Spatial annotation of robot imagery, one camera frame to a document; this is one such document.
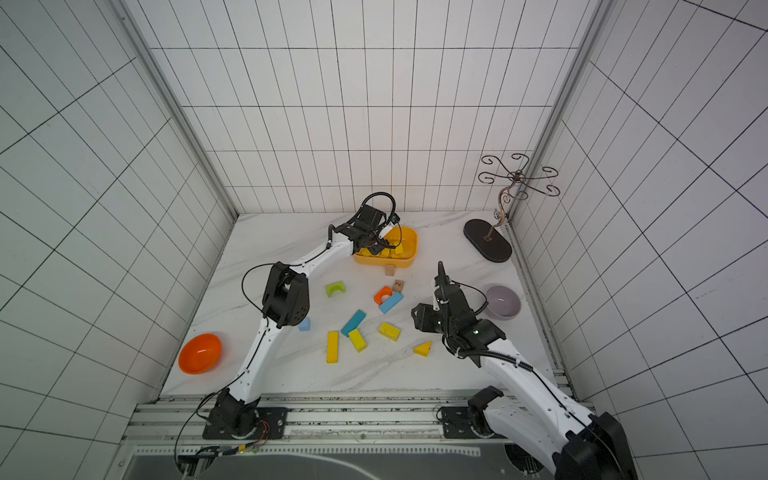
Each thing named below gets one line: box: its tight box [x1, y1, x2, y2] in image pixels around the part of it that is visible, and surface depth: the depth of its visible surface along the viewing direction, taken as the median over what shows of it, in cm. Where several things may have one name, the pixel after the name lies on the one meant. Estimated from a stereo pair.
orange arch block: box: [374, 286, 393, 306], surface depth 98 cm
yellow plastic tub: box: [354, 226, 419, 269], surface depth 106 cm
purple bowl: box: [485, 285, 521, 320], surface depth 93 cm
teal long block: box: [340, 309, 367, 337], surface depth 93 cm
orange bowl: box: [178, 333, 223, 375], surface depth 84 cm
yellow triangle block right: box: [413, 341, 433, 357], surface depth 85 cm
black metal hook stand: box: [464, 153, 560, 263], surface depth 109 cm
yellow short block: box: [349, 329, 367, 353], surface depth 87 cm
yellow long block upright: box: [326, 331, 339, 364], surface depth 87 cm
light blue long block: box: [379, 292, 404, 314], surface depth 97 cm
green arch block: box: [326, 281, 346, 298], surface depth 99 cm
